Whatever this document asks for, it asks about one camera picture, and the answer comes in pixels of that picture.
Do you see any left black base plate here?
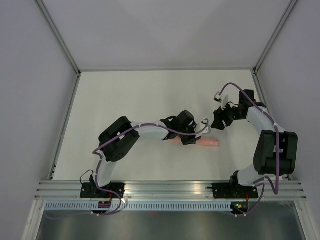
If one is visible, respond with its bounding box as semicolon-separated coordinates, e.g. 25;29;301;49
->
80;182;125;199

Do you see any right aluminium frame post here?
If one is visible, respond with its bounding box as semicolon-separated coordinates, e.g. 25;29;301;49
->
251;0;300;75

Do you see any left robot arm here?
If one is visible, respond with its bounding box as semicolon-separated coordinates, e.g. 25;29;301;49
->
91;110;210;198

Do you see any purple cable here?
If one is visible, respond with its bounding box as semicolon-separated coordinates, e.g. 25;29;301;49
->
218;82;281;219
92;119;210;216

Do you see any left side frame rail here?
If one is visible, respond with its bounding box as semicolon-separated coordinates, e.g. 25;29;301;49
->
46;72;82;181

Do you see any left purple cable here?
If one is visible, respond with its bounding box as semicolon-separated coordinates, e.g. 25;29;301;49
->
92;119;210;216

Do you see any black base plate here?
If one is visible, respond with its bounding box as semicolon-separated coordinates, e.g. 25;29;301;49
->
211;182;259;200
80;182;125;199

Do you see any front aluminium rail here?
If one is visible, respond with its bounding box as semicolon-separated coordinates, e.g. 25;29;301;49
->
34;179;307;201

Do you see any frame rail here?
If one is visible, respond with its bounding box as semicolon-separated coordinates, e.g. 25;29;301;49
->
247;74;298;177
46;72;82;181

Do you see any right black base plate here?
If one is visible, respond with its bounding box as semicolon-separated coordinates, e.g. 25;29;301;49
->
211;182;259;200

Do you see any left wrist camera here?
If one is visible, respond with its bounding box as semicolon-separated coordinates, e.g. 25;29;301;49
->
195;118;211;137

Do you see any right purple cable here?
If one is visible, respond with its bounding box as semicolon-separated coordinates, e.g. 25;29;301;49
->
218;82;281;219

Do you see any right side frame rail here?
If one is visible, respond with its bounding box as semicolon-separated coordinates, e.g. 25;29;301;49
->
247;74;298;177

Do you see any white slotted cable duct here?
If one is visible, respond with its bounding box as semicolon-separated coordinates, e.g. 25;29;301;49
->
45;200;232;212

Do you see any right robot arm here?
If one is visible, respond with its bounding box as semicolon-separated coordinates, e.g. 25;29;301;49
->
211;89;298;198

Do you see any aluminium frame post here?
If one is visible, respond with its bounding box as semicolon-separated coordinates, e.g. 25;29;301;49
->
251;0;300;75
33;0;81;77

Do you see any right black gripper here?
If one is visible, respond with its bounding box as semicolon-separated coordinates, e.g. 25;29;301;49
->
210;100;244;131

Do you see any back aluminium frame bar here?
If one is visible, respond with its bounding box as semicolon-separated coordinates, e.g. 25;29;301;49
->
79;66;254;73

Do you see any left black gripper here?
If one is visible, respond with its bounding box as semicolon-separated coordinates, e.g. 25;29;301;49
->
177;123;201;146

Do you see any left aluminium frame post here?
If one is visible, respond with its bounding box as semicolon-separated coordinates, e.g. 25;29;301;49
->
33;0;81;77

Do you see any pink satin napkin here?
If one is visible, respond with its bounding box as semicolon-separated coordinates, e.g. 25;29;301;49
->
169;137;220;147

